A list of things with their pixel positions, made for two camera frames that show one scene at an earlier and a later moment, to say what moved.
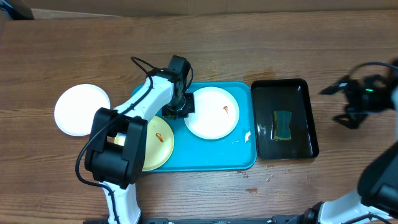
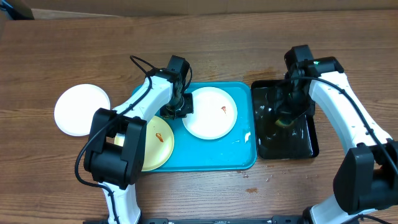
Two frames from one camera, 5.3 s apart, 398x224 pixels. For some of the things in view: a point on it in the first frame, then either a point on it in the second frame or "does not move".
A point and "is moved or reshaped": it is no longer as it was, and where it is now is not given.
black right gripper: [357, 117] -> [283, 112]
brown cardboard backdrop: [134, 8] does not move
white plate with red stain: [216, 113] does not move
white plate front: [76, 106] does not move
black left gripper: [168, 114] does not move
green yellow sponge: [282, 125] is moved or reshaped
